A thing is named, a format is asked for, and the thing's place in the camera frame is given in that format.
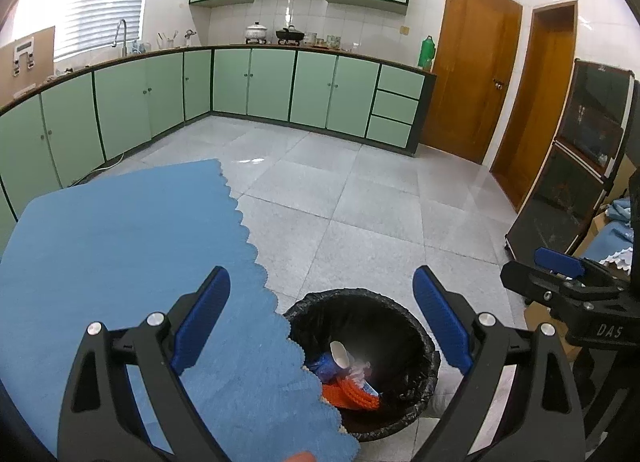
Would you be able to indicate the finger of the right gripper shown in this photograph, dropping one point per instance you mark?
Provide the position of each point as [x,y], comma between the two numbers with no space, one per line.
[537,285]
[559,263]

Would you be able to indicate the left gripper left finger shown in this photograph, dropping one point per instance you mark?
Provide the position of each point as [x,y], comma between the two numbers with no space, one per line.
[100,419]

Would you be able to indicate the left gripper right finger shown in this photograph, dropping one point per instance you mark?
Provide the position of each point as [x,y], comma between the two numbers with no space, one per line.
[542,418]

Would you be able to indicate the orange mesh bag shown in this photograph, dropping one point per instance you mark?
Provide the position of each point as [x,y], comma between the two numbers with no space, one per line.
[343,393]

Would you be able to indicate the white tissue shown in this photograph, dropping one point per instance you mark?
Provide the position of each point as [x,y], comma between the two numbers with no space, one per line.
[341,357]

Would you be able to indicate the pink white wrapper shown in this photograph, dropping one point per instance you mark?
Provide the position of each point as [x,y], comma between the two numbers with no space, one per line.
[358,373]

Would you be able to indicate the blue plastic bag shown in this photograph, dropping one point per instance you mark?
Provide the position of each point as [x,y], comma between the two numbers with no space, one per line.
[325,368]

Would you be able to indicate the black trash bin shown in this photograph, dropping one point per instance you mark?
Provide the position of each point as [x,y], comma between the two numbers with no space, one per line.
[377,330]

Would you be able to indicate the green lower kitchen cabinets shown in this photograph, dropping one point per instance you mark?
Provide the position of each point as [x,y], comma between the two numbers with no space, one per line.
[65,131]

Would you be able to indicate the black glass cabinet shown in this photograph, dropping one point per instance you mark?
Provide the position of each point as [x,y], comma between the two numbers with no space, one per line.
[582,162]

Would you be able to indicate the blue foam table mat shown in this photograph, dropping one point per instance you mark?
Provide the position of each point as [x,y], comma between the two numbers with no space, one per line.
[120,247]

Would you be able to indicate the wooden door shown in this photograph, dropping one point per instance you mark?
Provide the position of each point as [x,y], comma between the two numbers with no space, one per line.
[474,61]
[540,100]

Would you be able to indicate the green bottle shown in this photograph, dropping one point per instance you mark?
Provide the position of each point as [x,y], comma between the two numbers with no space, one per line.
[427,53]

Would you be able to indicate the black wok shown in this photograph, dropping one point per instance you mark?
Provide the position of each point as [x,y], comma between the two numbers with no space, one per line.
[290,36]

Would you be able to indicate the brown cardboard box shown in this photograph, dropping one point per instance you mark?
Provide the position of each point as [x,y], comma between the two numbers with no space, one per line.
[26,63]

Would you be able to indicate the sink faucet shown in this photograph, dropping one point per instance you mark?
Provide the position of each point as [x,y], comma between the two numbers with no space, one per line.
[121,36]

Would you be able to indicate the white cooking pot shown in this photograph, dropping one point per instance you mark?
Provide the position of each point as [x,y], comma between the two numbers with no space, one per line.
[256,33]

